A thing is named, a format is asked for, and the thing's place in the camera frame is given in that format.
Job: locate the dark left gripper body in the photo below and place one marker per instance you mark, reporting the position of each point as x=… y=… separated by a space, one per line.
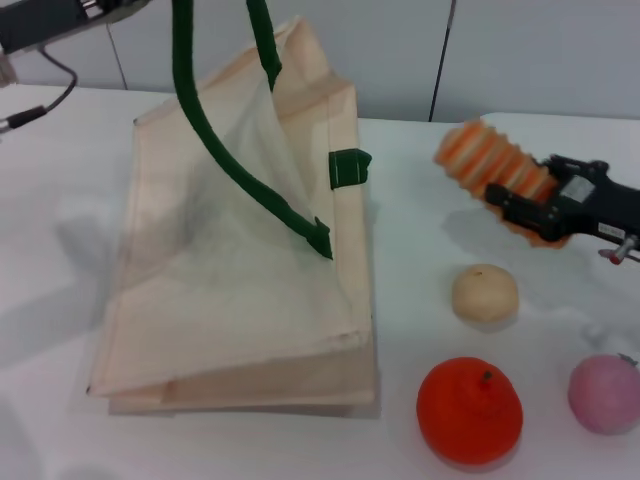
x=40 y=20

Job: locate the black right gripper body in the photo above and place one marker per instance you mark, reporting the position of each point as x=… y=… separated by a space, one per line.
x=595 y=205

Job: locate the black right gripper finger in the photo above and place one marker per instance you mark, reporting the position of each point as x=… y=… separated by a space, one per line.
x=552 y=165
x=520 y=207

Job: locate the striped orange bread loaf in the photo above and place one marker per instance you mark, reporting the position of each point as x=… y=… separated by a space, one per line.
x=480 y=155

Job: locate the red tipped metal connector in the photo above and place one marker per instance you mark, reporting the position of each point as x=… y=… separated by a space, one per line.
x=619 y=254

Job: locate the round beige bun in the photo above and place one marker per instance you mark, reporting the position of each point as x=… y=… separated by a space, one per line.
x=485 y=295

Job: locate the pink toy fruit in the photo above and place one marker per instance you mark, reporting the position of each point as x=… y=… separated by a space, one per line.
x=605 y=395

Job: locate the orange toy fruit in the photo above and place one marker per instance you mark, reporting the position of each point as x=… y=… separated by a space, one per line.
x=465 y=415

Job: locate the white tablecloth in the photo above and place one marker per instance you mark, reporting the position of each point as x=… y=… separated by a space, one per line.
x=50 y=300

